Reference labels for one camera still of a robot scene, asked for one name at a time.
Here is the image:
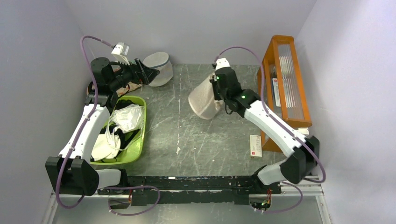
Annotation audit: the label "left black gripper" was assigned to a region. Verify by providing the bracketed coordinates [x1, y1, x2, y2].
[109, 56, 160, 91]

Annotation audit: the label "beige mesh laundry bag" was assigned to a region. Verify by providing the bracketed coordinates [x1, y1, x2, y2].
[188, 73, 224, 120]

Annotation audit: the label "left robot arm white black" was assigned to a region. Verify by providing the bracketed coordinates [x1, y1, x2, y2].
[45, 57, 160, 196]

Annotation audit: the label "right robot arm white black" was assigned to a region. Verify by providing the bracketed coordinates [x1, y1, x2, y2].
[210, 65, 320, 193]

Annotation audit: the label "white mesh laundry bag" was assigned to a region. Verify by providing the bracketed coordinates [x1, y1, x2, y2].
[143, 52, 174, 87]

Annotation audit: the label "floral patterned fabric pad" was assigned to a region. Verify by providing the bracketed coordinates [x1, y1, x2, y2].
[86, 82, 142, 97]

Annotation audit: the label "white bras in basin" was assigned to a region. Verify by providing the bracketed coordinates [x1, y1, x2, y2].
[91, 104, 144, 161]

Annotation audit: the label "orange wooden rack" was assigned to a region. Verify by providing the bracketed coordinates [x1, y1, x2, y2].
[257, 35, 312, 135]

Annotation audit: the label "small white red box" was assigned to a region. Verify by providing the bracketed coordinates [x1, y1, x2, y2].
[250, 135, 262, 158]

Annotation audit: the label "green plastic basin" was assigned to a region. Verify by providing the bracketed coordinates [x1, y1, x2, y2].
[91, 96, 147, 166]

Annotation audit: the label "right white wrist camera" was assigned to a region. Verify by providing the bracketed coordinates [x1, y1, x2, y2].
[214, 57, 230, 70]

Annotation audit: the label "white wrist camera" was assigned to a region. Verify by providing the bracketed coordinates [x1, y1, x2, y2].
[214, 57, 230, 70]
[111, 42, 130, 65]

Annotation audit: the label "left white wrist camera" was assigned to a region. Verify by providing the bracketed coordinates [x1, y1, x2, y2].
[111, 42, 130, 65]

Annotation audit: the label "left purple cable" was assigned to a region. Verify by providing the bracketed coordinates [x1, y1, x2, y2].
[55, 35, 161, 217]

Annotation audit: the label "purple cable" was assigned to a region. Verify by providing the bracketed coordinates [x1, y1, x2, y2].
[55, 35, 161, 217]
[213, 46, 327, 215]

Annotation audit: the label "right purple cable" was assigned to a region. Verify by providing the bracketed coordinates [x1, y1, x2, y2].
[213, 46, 327, 215]

